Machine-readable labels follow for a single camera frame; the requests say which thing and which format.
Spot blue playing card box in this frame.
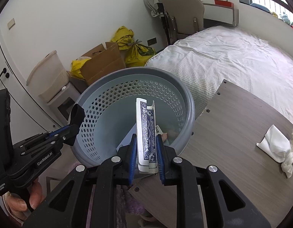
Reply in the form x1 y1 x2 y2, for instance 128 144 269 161
136 98 158 174

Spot long blue grey box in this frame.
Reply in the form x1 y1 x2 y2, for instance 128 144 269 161
116 124 136 151

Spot green white medicine box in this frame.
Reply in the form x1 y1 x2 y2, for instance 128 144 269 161
156 125 177 146

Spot person's left hand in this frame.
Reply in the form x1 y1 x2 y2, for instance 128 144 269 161
4 179 45 220

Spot grey perforated basket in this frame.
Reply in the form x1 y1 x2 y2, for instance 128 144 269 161
72 67 195 167

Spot purple fuzzy fabric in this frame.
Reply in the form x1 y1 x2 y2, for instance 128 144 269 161
116 185 146 227

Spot beige lidded bin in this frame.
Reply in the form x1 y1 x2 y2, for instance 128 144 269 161
26 51 69 103

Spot small yellow bag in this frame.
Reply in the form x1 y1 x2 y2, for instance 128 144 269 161
70 56 91 79

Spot white cloth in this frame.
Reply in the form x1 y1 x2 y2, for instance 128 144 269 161
256 125 293 178

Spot brown cardboard box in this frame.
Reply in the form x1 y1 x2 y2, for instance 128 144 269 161
81 42 126 86

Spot yellow plastic bag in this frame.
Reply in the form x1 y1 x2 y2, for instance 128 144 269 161
111 26 156 68

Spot bed with white sheet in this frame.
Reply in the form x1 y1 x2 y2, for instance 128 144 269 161
146 26 293 124

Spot grey upholstered chair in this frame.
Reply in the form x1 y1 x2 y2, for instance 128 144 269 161
157 0 205 45

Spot white grey desk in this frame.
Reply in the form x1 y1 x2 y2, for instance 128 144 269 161
203 3 239 28

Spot plush toys on windowsill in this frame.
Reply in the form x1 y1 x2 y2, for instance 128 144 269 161
271 12 293 28

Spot red box on desk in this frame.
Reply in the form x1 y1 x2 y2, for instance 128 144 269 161
214 0 234 8

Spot black door handle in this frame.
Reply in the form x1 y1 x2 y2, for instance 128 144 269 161
0 68 10 79

